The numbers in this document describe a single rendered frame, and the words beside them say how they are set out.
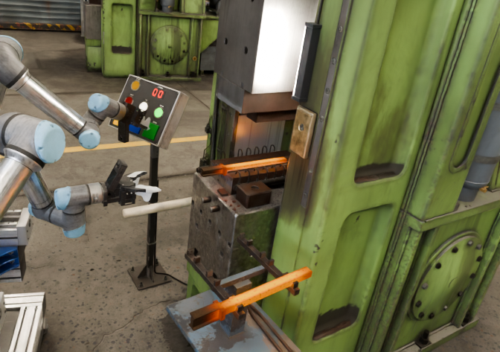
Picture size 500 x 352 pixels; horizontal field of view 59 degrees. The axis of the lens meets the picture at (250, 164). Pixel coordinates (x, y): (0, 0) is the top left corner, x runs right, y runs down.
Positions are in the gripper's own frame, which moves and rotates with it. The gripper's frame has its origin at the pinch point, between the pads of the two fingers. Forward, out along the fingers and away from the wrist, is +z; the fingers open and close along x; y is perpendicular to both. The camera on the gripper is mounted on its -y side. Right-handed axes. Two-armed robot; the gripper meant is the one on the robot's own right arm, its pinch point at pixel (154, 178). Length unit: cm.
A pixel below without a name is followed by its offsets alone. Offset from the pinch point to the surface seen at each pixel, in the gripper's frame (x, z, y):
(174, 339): -7, 17, 100
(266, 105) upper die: 7, 42, -30
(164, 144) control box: -38.8, 19.9, 4.1
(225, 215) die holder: 14.9, 24.7, 12.8
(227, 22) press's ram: -10, 31, -57
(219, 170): 0.4, 28.3, 0.4
